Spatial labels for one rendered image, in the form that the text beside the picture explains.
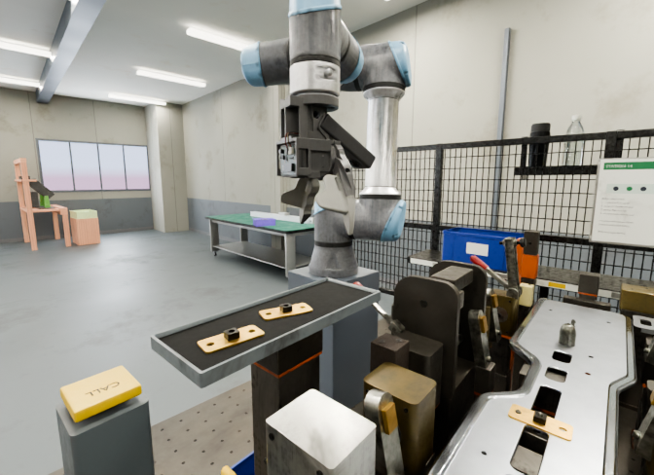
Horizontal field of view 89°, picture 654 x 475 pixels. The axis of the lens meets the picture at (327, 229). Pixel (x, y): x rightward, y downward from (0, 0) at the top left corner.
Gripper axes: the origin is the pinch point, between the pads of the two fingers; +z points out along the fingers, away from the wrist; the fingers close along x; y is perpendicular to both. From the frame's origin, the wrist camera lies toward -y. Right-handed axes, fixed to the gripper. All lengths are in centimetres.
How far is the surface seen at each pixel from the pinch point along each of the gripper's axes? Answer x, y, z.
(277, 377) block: 2.7, 10.3, 21.1
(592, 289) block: 4, -96, 26
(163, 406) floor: -166, 15, 130
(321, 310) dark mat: 0.1, 1.1, 13.6
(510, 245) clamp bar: -5, -63, 10
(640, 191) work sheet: 4, -125, -4
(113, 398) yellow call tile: 8.0, 30.5, 13.9
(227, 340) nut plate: 2.7, 17.5, 13.4
